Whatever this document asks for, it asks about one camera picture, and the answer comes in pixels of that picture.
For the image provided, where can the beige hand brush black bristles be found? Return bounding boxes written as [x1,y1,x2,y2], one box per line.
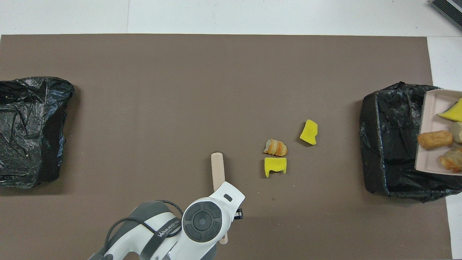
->
[211,152,229,246]

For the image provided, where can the yellow notched sponge piece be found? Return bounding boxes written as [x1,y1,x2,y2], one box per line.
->
[264,157,287,178]

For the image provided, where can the short striped croissant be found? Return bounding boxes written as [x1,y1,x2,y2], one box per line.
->
[263,139,288,157]

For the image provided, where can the brown fried nugget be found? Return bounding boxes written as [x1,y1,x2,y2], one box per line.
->
[417,130,454,150]

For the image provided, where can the beige plastic dustpan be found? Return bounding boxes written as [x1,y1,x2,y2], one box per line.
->
[414,88,462,177]

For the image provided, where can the long striped croissant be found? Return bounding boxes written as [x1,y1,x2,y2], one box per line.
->
[439,146,462,173]

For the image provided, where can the pale stone-like bread chunk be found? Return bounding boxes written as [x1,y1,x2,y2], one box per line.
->
[449,122,462,143]

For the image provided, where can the yellow wedge sponge piece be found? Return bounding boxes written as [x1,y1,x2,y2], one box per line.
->
[437,98,462,122]

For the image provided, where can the black bag lined bin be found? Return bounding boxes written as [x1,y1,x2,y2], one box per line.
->
[0,77,74,189]
[360,82,462,203]

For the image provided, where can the brown table mat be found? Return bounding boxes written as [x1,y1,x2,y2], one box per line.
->
[0,34,453,260]

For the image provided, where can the dark ribbed vent panel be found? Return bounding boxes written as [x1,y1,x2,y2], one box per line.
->
[431,0,462,31]

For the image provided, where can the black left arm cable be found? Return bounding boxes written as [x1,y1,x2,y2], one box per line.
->
[104,200,183,250]

